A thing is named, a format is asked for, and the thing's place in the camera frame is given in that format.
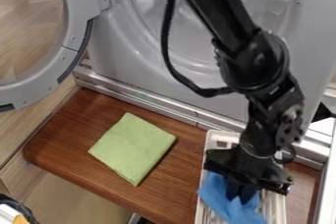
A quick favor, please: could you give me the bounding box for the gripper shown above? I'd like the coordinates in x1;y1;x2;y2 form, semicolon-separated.
203;142;296;206

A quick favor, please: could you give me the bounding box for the blue cloth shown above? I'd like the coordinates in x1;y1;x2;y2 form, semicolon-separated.
196;170;269;224

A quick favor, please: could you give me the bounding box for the white basket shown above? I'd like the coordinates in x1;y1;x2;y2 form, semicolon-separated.
193;129;291;224

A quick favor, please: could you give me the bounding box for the green cloth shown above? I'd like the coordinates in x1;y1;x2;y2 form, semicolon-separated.
86;112;179;188

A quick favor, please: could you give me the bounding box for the washing machine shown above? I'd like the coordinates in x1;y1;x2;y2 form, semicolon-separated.
0;0;336;171

